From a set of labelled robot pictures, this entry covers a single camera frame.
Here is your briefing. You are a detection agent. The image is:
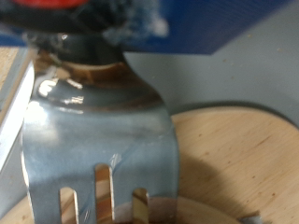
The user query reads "spatula with blue grip block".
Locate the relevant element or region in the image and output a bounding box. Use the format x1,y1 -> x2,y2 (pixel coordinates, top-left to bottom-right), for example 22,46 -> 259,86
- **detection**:
0,0 -> 293,224

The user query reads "silver toaster oven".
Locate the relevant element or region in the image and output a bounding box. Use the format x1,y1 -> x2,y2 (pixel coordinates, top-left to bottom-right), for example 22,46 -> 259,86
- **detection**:
0,0 -> 299,218

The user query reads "round wooden board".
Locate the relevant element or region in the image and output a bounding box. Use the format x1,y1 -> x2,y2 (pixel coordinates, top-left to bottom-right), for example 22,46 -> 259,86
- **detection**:
0,105 -> 299,224

